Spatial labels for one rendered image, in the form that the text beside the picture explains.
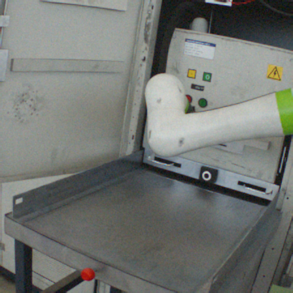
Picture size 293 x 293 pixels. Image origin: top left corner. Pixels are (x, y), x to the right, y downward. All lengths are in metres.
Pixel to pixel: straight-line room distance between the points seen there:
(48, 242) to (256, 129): 0.59
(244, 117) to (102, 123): 0.69
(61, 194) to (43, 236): 0.24
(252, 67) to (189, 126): 0.49
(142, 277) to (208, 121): 0.42
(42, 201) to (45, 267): 0.94
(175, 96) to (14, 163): 0.59
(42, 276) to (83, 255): 1.16
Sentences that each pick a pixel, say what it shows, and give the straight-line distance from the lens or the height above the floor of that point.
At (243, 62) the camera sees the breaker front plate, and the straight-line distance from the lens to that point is 1.54.
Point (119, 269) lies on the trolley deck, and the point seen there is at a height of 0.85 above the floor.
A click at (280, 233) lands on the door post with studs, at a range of 1.57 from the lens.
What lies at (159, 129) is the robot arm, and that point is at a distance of 1.14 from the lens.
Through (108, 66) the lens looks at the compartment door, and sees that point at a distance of 1.57.
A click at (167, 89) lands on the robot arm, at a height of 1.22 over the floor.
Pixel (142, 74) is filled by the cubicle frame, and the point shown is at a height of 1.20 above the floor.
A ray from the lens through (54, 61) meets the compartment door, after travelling 1.44.
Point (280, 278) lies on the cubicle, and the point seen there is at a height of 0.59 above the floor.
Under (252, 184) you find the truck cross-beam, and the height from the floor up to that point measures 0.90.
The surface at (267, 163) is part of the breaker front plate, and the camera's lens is 1.56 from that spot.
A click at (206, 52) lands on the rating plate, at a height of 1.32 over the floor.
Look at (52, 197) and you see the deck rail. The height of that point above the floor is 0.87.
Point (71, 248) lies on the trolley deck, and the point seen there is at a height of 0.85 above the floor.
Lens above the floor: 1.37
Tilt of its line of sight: 15 degrees down
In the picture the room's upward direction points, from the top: 9 degrees clockwise
